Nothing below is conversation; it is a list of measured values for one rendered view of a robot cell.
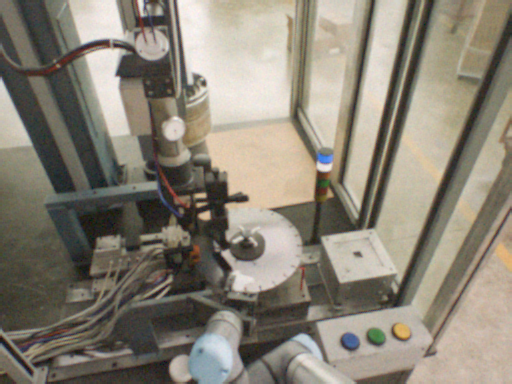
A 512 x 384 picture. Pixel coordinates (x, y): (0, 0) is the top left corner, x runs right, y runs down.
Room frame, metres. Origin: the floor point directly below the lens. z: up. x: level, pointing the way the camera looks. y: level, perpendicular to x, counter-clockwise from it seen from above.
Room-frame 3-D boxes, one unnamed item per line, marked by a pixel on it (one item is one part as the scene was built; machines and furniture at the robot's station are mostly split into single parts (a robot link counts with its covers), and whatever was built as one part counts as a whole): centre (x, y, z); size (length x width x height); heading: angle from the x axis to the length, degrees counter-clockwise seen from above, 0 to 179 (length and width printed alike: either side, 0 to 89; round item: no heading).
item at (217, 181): (0.73, 0.10, 1.17); 0.06 x 0.05 x 0.20; 91
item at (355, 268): (0.77, -0.31, 0.82); 0.18 x 0.18 x 0.15; 10
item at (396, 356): (0.51, -0.30, 0.82); 0.28 x 0.11 x 0.15; 100
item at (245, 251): (0.77, 0.03, 0.96); 0.11 x 0.11 x 0.03
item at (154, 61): (0.88, 0.22, 1.45); 0.35 x 0.07 x 0.28; 10
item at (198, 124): (1.49, 0.34, 0.93); 0.31 x 0.31 x 0.36
